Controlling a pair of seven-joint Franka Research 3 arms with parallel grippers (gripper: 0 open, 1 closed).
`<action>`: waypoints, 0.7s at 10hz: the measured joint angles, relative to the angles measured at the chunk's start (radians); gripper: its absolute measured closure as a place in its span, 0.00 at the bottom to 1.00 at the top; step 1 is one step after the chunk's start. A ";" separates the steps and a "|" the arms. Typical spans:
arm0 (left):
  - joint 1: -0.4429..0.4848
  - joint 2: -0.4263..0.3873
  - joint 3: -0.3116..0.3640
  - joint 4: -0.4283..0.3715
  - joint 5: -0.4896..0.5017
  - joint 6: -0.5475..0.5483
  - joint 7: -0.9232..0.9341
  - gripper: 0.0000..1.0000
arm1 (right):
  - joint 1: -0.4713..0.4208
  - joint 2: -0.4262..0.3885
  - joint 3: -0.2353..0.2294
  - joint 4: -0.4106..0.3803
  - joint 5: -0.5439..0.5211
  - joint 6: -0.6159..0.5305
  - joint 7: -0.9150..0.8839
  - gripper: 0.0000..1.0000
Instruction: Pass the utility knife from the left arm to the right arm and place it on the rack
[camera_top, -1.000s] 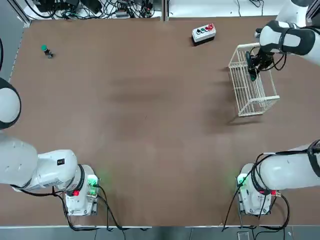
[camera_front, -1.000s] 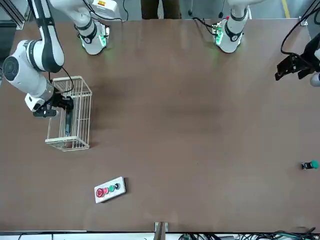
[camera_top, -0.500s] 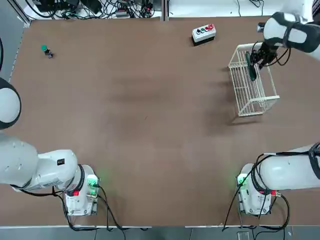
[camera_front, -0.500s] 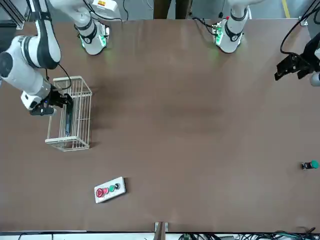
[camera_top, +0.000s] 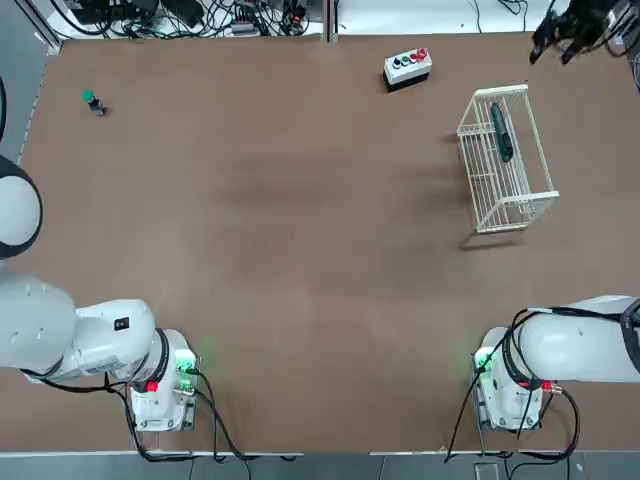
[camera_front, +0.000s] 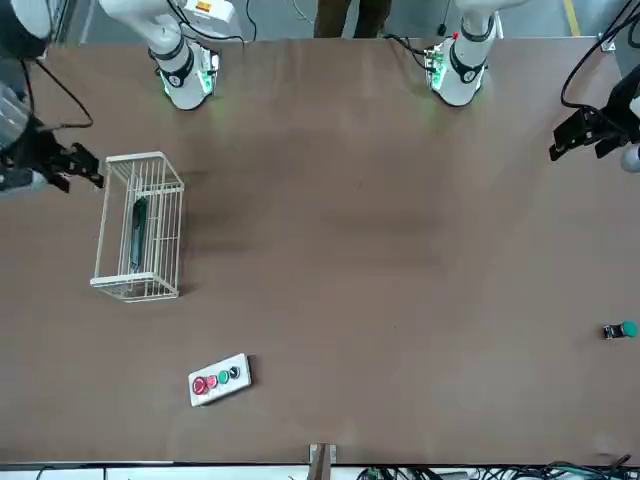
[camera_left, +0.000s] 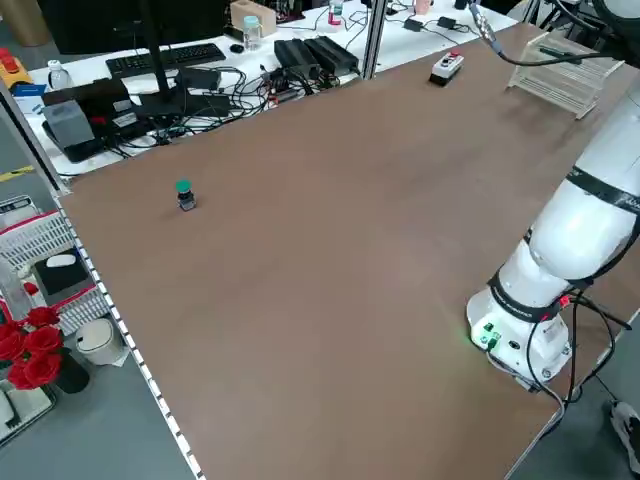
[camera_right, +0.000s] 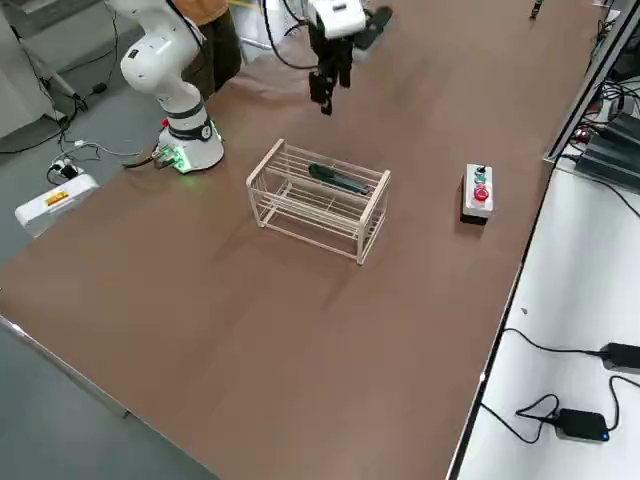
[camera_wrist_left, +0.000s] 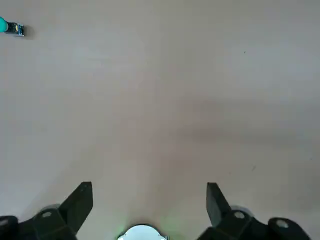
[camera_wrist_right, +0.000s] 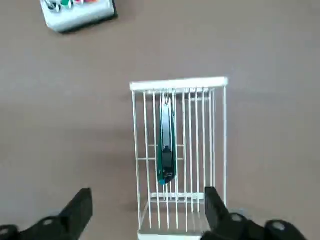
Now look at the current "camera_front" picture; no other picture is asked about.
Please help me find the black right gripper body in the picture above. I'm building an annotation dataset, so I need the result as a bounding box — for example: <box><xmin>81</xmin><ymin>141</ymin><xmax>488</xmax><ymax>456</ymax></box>
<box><xmin>0</xmin><ymin>127</ymin><xmax>64</xmax><ymax>176</ymax></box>

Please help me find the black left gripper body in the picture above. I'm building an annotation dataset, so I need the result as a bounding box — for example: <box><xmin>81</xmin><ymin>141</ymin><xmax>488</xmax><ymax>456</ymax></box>
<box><xmin>597</xmin><ymin>67</ymin><xmax>640</xmax><ymax>144</ymax></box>

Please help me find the green utility knife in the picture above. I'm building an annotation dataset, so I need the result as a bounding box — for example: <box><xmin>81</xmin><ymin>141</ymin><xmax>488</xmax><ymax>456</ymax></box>
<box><xmin>128</xmin><ymin>197</ymin><xmax>150</xmax><ymax>274</ymax></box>

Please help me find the person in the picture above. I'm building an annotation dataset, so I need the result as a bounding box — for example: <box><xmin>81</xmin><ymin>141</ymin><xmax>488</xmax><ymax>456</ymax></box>
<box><xmin>313</xmin><ymin>0</ymin><xmax>392</xmax><ymax>40</ymax></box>

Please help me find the white push-button control box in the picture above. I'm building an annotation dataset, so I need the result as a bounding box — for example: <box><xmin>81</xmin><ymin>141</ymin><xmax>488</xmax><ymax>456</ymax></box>
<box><xmin>188</xmin><ymin>353</ymin><xmax>254</xmax><ymax>409</ymax></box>

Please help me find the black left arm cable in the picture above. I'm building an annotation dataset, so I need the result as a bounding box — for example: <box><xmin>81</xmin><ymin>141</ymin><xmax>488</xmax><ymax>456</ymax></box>
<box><xmin>559</xmin><ymin>0</ymin><xmax>640</xmax><ymax>110</ymax></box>

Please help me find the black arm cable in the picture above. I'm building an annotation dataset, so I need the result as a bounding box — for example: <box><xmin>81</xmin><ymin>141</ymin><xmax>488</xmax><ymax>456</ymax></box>
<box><xmin>18</xmin><ymin>53</ymin><xmax>95</xmax><ymax>132</ymax></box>
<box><xmin>559</xmin><ymin>0</ymin><xmax>640</xmax><ymax>110</ymax></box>

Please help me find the white wire rack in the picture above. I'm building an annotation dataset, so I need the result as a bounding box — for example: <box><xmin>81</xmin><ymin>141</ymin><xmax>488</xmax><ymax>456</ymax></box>
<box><xmin>89</xmin><ymin>151</ymin><xmax>187</xmax><ymax>304</ymax></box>

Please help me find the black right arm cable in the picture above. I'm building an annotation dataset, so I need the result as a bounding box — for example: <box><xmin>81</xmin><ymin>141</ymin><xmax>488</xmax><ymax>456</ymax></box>
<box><xmin>18</xmin><ymin>53</ymin><xmax>95</xmax><ymax>132</ymax></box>

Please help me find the black left base cable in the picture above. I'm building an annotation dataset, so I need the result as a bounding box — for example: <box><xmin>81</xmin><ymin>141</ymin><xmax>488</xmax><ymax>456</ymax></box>
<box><xmin>383</xmin><ymin>32</ymin><xmax>437</xmax><ymax>69</ymax></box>

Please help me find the green push button switch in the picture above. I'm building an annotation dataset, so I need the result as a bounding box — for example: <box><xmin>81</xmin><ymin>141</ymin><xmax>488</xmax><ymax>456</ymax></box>
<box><xmin>603</xmin><ymin>320</ymin><xmax>640</xmax><ymax>341</ymax></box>

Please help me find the aluminium frame post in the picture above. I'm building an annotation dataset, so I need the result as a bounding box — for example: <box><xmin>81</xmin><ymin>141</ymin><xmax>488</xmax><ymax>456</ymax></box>
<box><xmin>307</xmin><ymin>442</ymin><xmax>339</xmax><ymax>480</ymax></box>

